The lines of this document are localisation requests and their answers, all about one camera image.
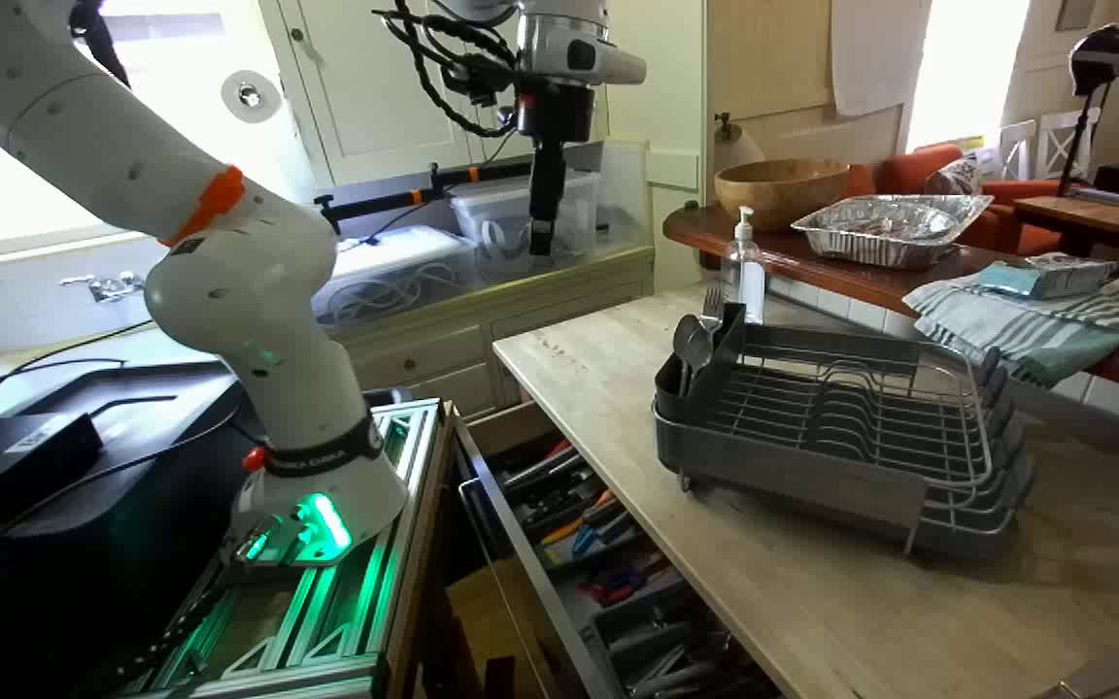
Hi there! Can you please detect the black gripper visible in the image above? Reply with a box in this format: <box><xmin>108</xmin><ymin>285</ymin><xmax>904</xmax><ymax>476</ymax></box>
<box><xmin>523</xmin><ymin>83</ymin><xmax>599</xmax><ymax>262</ymax></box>

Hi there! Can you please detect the grey dish rack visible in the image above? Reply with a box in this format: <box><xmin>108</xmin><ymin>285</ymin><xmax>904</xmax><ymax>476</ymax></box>
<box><xmin>648</xmin><ymin>309</ymin><xmax>1042</xmax><ymax>569</ymax></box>

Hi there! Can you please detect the cream drawer cabinet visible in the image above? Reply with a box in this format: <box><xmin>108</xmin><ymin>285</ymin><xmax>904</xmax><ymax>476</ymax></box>
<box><xmin>323</xmin><ymin>246</ymin><xmax>659</xmax><ymax>419</ymax></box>

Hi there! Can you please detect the black bar with orange clamps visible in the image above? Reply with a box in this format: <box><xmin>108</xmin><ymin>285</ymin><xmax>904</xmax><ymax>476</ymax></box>
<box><xmin>314</xmin><ymin>152</ymin><xmax>540</xmax><ymax>227</ymax></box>

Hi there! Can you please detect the wooden bowl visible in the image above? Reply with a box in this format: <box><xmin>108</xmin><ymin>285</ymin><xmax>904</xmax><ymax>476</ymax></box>
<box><xmin>711</xmin><ymin>155</ymin><xmax>862</xmax><ymax>232</ymax></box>

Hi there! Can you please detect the brown wooden counter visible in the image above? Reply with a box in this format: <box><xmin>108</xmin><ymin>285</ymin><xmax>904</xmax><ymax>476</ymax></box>
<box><xmin>659</xmin><ymin>190</ymin><xmax>1119</xmax><ymax>399</ymax></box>

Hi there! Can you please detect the aluminium foil tray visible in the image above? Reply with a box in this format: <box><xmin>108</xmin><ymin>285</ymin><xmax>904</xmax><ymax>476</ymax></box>
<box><xmin>787</xmin><ymin>190</ymin><xmax>997</xmax><ymax>274</ymax></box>

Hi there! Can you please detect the open drawer with tools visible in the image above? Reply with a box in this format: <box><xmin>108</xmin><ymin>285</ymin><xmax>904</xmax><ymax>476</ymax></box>
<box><xmin>453</xmin><ymin>399</ymin><xmax>784</xmax><ymax>699</ymax></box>

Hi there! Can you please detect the white hanging paper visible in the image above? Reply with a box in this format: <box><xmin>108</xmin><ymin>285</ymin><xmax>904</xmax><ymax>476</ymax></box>
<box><xmin>829</xmin><ymin>0</ymin><xmax>937</xmax><ymax>120</ymax></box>

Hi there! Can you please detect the orange sofa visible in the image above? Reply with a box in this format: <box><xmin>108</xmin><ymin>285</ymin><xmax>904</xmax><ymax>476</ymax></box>
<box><xmin>841</xmin><ymin>142</ymin><xmax>1067</xmax><ymax>258</ymax></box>

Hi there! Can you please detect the teal striped dish towel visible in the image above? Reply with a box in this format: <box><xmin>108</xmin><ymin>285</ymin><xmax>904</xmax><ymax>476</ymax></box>
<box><xmin>900</xmin><ymin>266</ymin><xmax>1119</xmax><ymax>388</ymax></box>

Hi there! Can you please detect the black tripod pole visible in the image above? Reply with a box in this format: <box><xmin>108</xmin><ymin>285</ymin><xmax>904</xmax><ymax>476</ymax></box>
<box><xmin>66</xmin><ymin>0</ymin><xmax>132</xmax><ymax>91</ymax></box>

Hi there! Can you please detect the small blue folded cloth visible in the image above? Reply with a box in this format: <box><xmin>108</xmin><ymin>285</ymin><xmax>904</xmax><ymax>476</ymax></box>
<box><xmin>975</xmin><ymin>253</ymin><xmax>1119</xmax><ymax>303</ymax></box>

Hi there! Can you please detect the large black cabinet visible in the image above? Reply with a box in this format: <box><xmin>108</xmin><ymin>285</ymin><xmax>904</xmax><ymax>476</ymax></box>
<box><xmin>0</xmin><ymin>360</ymin><xmax>264</xmax><ymax>699</ymax></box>

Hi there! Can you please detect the black lamp on stand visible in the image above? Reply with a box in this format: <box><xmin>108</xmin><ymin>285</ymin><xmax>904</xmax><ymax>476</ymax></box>
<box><xmin>1055</xmin><ymin>20</ymin><xmax>1119</xmax><ymax>200</ymax></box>

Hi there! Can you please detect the flat black box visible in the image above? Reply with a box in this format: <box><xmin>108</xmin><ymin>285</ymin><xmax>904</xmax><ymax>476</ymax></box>
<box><xmin>0</xmin><ymin>406</ymin><xmax>108</xmax><ymax>530</ymax></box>

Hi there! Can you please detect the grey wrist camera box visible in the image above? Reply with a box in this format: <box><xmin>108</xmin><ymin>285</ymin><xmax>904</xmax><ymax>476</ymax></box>
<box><xmin>554</xmin><ymin>34</ymin><xmax>648</xmax><ymax>91</ymax></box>

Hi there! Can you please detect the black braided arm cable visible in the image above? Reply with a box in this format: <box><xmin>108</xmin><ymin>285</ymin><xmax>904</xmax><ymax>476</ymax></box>
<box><xmin>371</xmin><ymin>0</ymin><xmax>527</xmax><ymax>142</ymax></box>

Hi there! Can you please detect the round white wall disc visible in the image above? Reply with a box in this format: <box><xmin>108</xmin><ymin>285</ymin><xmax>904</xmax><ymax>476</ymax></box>
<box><xmin>220</xmin><ymin>69</ymin><xmax>285</xmax><ymax>127</ymax></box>

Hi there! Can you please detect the aluminium frame robot mount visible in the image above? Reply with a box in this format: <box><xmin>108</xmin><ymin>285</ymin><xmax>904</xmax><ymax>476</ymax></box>
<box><xmin>106</xmin><ymin>391</ymin><xmax>457</xmax><ymax>699</ymax></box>

